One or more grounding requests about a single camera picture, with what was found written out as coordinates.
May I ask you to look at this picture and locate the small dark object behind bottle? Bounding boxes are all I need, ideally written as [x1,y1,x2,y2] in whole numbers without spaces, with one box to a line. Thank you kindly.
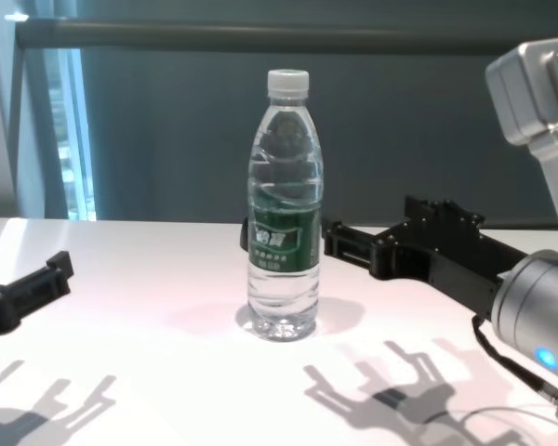
[237,216,252,253]

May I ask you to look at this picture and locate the clear water bottle green label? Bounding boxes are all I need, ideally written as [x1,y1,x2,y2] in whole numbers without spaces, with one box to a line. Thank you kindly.
[246,68,323,343]

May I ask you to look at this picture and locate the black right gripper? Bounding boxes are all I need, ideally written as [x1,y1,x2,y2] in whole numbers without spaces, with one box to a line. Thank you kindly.
[322,194,527,318]

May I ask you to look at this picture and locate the window glass strip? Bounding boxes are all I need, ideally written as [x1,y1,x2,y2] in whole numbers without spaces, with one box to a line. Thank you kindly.
[46,48,97,219]

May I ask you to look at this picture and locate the grey horizontal handrail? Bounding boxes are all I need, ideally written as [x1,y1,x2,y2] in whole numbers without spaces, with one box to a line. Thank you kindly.
[16,17,558,53]

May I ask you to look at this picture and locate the grey window frame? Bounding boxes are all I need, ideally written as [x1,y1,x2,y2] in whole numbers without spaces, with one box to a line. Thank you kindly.
[2,18,50,219]

